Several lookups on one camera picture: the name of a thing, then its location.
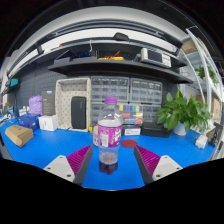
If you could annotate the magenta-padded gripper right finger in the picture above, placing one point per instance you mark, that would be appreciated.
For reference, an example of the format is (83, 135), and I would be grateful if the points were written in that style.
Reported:
(150, 160)

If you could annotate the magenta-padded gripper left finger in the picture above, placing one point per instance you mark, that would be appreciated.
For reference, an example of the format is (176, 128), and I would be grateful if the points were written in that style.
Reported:
(78, 160)

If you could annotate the clear bottle with purple label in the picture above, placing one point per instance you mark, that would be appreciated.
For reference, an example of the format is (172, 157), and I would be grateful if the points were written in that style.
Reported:
(109, 133)

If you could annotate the flat round red coaster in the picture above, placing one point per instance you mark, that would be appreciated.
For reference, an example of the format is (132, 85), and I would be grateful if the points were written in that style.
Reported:
(129, 143)

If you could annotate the black flat case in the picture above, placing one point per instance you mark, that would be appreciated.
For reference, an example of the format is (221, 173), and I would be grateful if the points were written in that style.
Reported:
(155, 130)

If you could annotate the black box with white label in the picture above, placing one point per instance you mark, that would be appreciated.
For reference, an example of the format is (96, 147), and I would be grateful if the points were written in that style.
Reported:
(132, 131)

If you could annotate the black rectangular speaker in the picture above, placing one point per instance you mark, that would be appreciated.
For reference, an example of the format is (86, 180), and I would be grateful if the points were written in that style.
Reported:
(78, 112)

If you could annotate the clear container of coloured parts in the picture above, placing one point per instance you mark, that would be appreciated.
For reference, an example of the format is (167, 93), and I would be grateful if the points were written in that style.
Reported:
(131, 114)

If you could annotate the white power adapter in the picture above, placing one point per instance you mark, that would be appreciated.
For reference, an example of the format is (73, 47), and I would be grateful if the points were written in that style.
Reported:
(201, 141)

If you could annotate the green potted plant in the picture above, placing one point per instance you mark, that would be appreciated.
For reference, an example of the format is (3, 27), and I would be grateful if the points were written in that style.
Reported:
(180, 111)

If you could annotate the beige dotted storage tray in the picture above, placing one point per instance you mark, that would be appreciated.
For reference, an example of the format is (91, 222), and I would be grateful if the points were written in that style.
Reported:
(64, 100)

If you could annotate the blue box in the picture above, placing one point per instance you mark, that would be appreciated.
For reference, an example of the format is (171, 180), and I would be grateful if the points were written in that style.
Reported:
(28, 121)

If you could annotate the dark grey upright box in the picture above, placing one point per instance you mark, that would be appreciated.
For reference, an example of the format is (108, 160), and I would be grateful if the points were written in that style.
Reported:
(48, 102)

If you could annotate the brown cardboard box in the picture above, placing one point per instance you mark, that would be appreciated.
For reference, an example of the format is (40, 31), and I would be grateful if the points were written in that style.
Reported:
(18, 135)

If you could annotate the purple bag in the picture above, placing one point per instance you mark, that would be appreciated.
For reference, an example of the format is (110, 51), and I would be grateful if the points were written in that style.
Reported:
(35, 105)

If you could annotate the black overhead shelf unit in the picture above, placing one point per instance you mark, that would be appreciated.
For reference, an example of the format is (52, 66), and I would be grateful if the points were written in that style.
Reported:
(110, 66)

